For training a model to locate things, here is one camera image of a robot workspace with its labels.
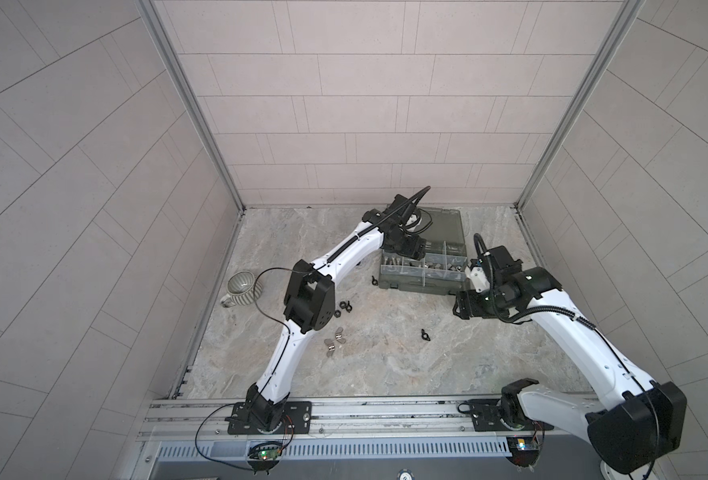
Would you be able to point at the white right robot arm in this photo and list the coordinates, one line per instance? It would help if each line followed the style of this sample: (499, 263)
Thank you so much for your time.
(631, 421)

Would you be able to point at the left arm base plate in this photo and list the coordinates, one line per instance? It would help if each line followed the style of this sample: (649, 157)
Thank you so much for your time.
(294, 416)

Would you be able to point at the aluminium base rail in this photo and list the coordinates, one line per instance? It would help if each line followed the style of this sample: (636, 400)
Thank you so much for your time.
(331, 418)

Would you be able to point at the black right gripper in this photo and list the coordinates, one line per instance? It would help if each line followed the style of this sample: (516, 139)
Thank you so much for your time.
(469, 307)

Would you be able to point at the green plastic organizer box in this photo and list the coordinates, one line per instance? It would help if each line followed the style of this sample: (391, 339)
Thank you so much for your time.
(441, 270)

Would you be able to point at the right circuit board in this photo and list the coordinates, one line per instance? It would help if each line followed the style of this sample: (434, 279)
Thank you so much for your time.
(524, 451)

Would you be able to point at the left circuit board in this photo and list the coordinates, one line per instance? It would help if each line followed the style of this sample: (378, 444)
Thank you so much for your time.
(266, 451)

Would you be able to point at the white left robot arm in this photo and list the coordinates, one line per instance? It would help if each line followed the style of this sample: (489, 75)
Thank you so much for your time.
(310, 300)

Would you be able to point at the silver wing nut pair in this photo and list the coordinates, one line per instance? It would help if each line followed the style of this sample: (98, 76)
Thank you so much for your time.
(333, 343)

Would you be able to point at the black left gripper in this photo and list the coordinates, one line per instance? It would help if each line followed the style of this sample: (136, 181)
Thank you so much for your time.
(412, 248)

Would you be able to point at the circuit board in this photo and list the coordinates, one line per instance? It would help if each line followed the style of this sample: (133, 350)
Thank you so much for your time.
(266, 451)
(524, 451)

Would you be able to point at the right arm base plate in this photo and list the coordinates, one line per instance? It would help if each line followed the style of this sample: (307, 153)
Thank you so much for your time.
(487, 416)

